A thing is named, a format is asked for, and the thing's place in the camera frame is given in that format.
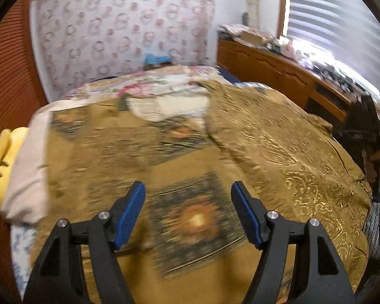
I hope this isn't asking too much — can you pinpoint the white blue floral blanket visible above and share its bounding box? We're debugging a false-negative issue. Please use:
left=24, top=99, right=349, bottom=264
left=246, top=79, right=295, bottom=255
left=10, top=223, right=37, bottom=293

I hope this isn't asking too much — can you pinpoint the wooden sideboard cabinet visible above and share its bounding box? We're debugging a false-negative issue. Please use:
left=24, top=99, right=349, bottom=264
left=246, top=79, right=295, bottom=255
left=217, top=38, right=362, bottom=122

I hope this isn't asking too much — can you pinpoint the navy bed sheet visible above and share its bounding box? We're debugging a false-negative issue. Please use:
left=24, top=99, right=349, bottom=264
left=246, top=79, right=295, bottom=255
left=218, top=67, right=243, bottom=84

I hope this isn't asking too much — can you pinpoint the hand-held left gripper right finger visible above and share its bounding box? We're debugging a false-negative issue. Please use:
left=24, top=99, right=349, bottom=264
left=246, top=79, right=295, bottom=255
left=231, top=181, right=357, bottom=304

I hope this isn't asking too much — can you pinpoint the pink jug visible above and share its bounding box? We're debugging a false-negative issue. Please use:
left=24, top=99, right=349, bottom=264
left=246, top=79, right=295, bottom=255
left=280, top=40, right=296, bottom=58

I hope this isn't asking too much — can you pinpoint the striped window blind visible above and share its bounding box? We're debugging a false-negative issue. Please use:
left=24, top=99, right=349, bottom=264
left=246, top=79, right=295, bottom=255
left=285, top=0, right=380, bottom=102

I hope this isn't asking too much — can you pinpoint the person's right hand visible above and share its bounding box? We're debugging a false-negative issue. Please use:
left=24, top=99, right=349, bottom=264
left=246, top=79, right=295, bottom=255
left=362, top=150, right=380, bottom=182

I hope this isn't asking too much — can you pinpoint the circle patterned curtain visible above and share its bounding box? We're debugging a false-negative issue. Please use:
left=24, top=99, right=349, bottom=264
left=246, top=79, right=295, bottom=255
left=30, top=0, right=216, bottom=97

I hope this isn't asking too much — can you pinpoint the cream pillow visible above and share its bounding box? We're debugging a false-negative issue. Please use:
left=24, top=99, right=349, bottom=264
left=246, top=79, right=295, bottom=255
left=0, top=101, right=56, bottom=226

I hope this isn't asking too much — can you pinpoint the louvered wooden wardrobe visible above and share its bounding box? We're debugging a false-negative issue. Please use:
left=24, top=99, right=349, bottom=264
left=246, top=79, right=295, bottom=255
left=0, top=0, right=49, bottom=301

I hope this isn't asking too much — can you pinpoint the pink floral blanket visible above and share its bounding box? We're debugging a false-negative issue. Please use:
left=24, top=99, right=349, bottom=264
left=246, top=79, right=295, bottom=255
left=63, top=65, right=229, bottom=102

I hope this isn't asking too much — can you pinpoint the yellow plush cushion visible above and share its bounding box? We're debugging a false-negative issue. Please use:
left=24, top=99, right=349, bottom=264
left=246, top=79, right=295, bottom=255
left=0, top=127, right=30, bottom=209

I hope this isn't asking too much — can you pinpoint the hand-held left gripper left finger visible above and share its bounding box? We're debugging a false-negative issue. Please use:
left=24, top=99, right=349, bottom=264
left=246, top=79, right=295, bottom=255
left=23, top=181, right=146, bottom=304

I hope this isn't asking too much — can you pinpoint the gold patterned cloth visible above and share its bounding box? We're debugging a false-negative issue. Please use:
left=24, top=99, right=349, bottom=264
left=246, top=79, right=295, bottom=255
left=28, top=80, right=373, bottom=304

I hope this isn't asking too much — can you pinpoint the blue toy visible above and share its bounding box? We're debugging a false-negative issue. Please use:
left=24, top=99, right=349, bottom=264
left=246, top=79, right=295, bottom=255
left=145, top=52, right=172, bottom=68

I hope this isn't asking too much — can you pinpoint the open cardboard box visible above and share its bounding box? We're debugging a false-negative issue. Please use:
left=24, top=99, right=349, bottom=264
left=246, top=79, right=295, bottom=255
left=239, top=29, right=270, bottom=46

